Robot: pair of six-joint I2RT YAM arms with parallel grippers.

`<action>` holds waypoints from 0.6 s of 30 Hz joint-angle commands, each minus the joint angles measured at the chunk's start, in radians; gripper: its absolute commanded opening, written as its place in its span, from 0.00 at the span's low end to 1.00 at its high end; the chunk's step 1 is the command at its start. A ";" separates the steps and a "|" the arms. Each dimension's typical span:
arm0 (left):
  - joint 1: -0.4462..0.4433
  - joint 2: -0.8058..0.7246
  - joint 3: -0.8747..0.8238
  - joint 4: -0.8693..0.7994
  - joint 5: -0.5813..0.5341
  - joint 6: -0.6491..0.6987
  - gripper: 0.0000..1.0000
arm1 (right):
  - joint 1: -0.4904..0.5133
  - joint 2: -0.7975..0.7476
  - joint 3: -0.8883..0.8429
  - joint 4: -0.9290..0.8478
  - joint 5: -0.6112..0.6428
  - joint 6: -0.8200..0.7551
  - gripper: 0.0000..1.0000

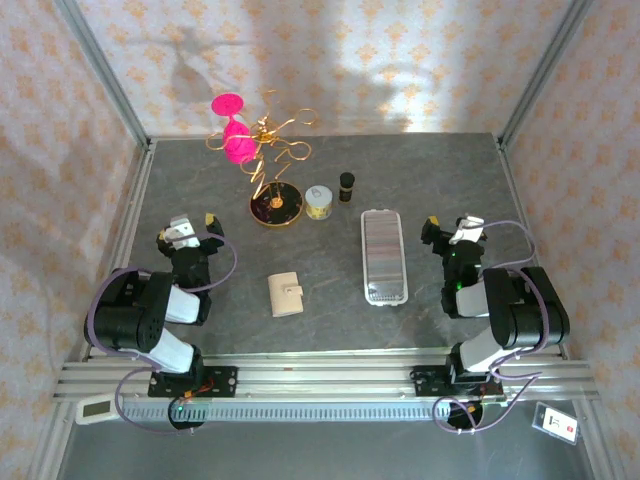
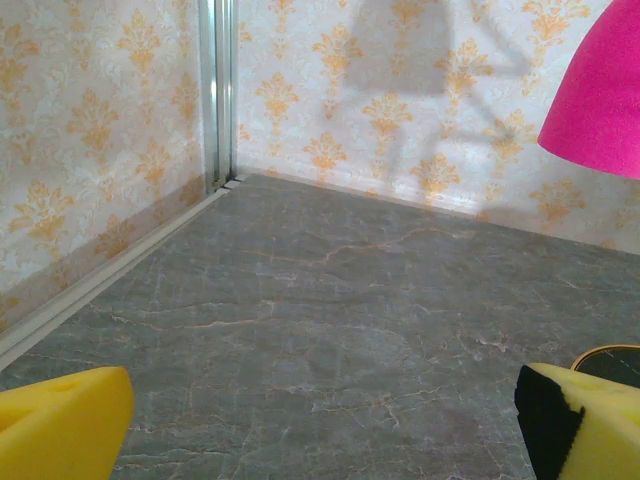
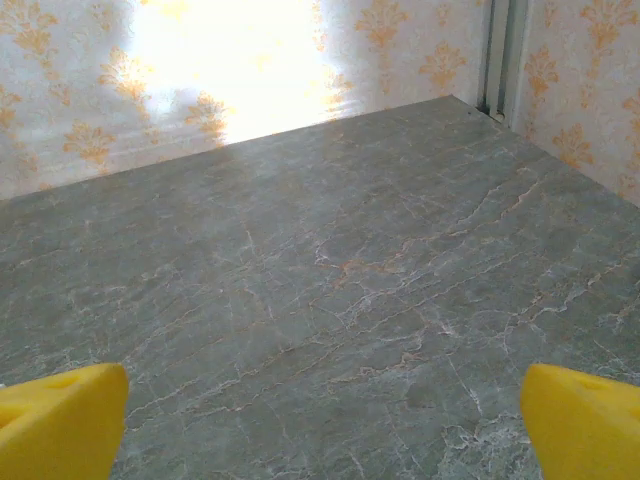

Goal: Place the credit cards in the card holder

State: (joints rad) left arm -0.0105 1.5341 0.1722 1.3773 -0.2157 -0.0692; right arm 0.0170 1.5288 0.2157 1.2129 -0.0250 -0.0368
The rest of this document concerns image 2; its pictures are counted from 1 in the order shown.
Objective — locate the pink flocked wine glass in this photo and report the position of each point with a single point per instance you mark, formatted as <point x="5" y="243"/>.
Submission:
<point x="600" y="100"/>

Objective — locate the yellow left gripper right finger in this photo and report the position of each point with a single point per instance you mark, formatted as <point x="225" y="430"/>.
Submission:
<point x="600" y="435"/>

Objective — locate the aluminium table side rail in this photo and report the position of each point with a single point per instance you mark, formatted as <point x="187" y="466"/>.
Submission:
<point x="100" y="285"/>

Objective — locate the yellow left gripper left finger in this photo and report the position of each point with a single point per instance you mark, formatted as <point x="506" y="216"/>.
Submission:
<point x="55" y="430"/>

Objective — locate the aluminium frame corner post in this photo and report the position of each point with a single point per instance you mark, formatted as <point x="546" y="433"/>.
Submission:
<point x="217" y="90"/>

